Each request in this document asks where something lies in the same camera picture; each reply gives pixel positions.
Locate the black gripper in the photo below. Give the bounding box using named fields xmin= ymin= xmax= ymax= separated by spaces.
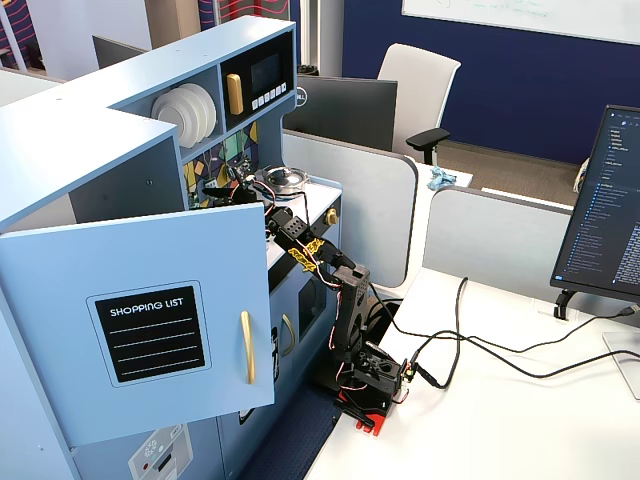
xmin=201 ymin=177 xmax=269 ymax=207

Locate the blue shopping list cabinet door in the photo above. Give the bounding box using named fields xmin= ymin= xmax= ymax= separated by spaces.
xmin=0 ymin=202 xmax=277 ymax=449

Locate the steel toy pot with lid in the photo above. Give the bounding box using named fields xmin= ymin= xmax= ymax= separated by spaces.
xmin=262 ymin=165 xmax=310 ymax=200

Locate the white toy plate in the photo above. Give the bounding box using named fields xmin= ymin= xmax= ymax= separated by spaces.
xmin=184 ymin=82 xmax=219 ymax=139
xmin=151 ymin=89 xmax=194 ymax=150
xmin=169 ymin=84 xmax=209 ymax=144

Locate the black toy microwave door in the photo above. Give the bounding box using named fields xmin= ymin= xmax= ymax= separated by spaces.
xmin=219 ymin=30 xmax=296 ymax=134

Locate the blue oven door with window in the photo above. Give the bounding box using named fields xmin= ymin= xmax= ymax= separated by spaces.
xmin=294 ymin=249 xmax=342 ymax=371

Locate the grey desk divider panel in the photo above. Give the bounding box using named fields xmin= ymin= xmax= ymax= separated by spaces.
xmin=280 ymin=129 xmax=420 ymax=290
xmin=421 ymin=187 xmax=575 ymax=296

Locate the black Dell monitor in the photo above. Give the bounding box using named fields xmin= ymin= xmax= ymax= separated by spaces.
xmin=282 ymin=74 xmax=400 ymax=152

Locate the blue wooden toy kitchen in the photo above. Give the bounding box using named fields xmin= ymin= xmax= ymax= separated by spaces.
xmin=0 ymin=14 xmax=344 ymax=480

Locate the dark monitor back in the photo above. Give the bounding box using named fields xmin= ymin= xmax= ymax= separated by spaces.
xmin=92 ymin=34 xmax=150 ymax=70

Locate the crumpled blue cloth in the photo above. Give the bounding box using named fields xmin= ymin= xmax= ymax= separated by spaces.
xmin=426 ymin=167 xmax=459 ymax=191

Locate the white office chair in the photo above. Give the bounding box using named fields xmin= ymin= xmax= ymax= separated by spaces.
xmin=375 ymin=42 xmax=462 ymax=166

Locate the red table clamp base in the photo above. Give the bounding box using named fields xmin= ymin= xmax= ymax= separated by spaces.
xmin=333 ymin=389 xmax=396 ymax=436

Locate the blue ice dispenser fridge door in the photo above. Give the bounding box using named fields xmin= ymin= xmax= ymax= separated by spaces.
xmin=69 ymin=407 xmax=220 ymax=480

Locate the white whiteboard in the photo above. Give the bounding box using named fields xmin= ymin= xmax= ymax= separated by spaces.
xmin=401 ymin=0 xmax=640 ymax=47

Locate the black monitor showing code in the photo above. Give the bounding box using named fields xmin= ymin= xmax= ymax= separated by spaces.
xmin=549 ymin=104 xmax=640 ymax=302

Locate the grey flat monitor base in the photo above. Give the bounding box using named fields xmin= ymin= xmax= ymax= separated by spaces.
xmin=602 ymin=331 xmax=640 ymax=401

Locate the black power cable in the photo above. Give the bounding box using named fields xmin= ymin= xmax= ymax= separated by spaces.
xmin=413 ymin=276 xmax=471 ymax=391

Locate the long black cable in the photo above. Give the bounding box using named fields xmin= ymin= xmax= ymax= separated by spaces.
xmin=414 ymin=329 xmax=640 ymax=380

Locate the black USB cable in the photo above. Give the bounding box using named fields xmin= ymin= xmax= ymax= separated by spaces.
xmin=367 ymin=282 xmax=640 ymax=351

